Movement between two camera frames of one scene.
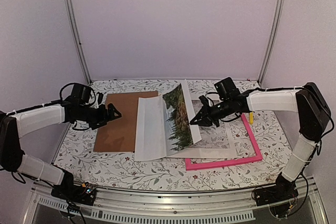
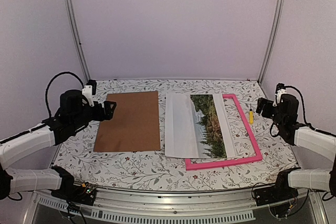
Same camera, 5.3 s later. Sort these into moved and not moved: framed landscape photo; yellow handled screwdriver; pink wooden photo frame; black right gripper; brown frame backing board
Moved: framed landscape photo; black right gripper
Not moved: pink wooden photo frame; yellow handled screwdriver; brown frame backing board
